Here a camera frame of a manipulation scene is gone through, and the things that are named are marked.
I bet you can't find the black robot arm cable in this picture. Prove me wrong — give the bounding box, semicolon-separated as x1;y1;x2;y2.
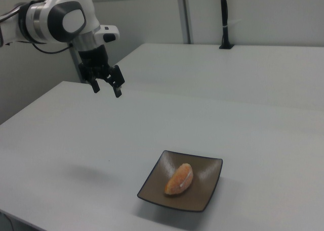
0;6;74;54

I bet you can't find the white cable tie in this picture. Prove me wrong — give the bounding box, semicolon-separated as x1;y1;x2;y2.
222;19;241;29

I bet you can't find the black pole with base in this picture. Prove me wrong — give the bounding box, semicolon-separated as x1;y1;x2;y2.
218;0;235;50

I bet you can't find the square brown ceramic plate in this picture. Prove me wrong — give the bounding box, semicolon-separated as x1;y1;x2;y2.
137;150;224;213

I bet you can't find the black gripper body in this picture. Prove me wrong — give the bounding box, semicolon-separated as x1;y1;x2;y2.
76;44;114;84

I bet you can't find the upright grey partition post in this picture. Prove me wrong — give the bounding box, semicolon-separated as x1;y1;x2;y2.
175;0;192;45

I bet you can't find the orange sugared bread piece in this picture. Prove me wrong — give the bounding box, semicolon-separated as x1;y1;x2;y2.
164;162;195;198

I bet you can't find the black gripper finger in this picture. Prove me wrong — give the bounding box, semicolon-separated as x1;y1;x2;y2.
109;64;126;99
90;78;101;94

